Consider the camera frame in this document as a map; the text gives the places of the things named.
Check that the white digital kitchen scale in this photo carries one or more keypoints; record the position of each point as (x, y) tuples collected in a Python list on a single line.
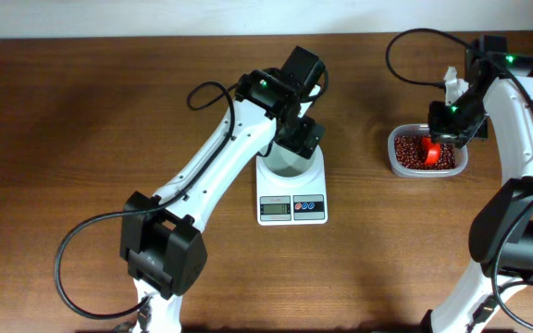
[(292, 201)]

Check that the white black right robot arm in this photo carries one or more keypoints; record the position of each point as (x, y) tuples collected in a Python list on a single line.
[(498, 87)]

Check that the white round bowl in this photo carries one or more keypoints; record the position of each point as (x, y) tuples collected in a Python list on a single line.
[(286, 164)]

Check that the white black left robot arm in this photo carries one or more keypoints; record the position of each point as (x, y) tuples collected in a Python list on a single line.
[(161, 236)]

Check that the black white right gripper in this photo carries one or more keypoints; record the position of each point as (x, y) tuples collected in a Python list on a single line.
[(453, 136)]

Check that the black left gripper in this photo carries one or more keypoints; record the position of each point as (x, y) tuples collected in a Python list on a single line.
[(300, 137)]

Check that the red plastic scoop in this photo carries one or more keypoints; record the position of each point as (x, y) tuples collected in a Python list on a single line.
[(431, 151)]

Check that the clear plastic bean container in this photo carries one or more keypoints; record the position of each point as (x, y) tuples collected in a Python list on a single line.
[(461, 155)]

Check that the red adzuki beans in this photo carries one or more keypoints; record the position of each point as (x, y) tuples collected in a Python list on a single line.
[(409, 154)]

